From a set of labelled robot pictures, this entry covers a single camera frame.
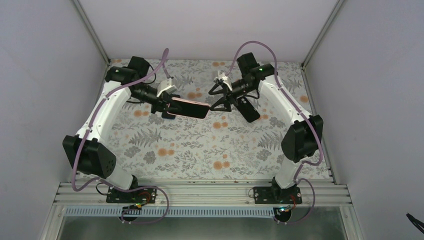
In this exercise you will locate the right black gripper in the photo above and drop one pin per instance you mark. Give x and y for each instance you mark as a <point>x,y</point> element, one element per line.
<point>224,100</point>

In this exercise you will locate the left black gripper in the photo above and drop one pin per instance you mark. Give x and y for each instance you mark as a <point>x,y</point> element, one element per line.
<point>163,101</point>

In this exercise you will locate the black phone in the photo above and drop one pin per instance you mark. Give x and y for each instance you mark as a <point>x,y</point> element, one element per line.
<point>167,116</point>

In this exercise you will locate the black phone case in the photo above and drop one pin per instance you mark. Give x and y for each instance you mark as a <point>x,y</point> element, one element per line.
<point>247,110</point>

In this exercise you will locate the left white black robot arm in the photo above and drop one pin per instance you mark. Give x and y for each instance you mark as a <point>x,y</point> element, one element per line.
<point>86,151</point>

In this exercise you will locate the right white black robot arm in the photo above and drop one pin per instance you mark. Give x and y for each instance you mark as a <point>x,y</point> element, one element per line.
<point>304,135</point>

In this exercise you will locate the floral patterned table mat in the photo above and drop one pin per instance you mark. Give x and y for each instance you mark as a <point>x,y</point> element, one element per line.
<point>221,146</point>

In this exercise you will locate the black object at edge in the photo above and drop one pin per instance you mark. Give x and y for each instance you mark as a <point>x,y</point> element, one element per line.
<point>416,222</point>

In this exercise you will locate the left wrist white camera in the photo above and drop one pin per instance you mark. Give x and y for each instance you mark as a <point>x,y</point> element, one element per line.
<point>167,86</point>

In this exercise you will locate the wrist white camera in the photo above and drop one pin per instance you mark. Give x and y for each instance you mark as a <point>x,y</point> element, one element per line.
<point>221,78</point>
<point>167,86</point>

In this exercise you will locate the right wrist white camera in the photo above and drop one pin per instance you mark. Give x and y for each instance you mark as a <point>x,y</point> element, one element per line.
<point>221,78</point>

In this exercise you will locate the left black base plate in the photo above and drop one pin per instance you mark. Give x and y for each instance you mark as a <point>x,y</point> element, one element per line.
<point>143,196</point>

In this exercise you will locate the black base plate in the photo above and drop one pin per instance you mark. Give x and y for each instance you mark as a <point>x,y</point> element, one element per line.
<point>143,196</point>
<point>268,195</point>

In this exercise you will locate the slotted grey cable duct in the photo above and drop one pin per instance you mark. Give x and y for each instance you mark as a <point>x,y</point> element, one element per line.
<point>173,211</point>

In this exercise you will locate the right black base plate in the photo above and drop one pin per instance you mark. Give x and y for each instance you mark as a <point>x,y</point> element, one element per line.
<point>268,195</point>

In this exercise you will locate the aluminium mounting rail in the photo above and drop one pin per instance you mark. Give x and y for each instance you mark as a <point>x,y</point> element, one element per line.
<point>213,193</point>

